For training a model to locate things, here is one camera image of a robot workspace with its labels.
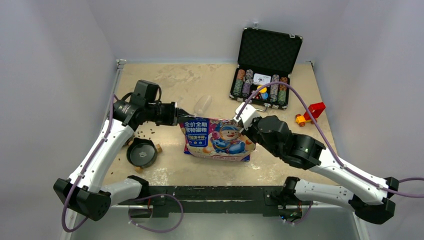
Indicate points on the white card deck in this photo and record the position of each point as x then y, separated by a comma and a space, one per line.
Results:
261, 79

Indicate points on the red toy block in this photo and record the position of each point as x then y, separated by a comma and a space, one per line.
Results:
316, 109

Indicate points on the clear plastic scoop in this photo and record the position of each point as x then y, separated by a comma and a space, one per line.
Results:
202, 105

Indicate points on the yellow poker chip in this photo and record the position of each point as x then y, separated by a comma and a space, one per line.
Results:
262, 89

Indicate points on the pet food bag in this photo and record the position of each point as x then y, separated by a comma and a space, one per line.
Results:
217, 139

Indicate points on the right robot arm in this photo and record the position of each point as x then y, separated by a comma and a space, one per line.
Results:
366, 195

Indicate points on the black poker chip case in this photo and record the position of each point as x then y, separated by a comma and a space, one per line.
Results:
269, 53

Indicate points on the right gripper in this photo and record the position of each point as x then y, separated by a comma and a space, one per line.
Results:
249, 131

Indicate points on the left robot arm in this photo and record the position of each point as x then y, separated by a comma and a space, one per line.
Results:
83, 192

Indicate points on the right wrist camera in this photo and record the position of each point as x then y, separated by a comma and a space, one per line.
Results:
245, 115

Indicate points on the black pet bowl paw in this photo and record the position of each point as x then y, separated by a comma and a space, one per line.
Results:
142, 153

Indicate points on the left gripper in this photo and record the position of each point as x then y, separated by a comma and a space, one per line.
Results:
173, 114

